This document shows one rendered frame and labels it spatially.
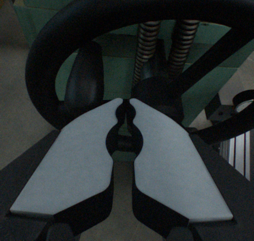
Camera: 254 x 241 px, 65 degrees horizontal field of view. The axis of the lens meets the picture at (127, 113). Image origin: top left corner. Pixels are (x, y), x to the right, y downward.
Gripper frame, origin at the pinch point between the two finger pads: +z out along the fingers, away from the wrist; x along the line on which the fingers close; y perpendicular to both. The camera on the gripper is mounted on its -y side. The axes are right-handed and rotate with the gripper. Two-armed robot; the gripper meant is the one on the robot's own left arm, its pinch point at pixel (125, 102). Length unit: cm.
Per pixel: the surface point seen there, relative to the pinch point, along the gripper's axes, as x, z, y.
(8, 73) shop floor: -72, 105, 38
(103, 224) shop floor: -9, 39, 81
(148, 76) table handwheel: 2.5, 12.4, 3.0
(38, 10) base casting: -14.7, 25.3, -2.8
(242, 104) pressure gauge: 25.2, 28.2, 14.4
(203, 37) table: 9.4, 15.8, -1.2
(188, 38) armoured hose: 6.8, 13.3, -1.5
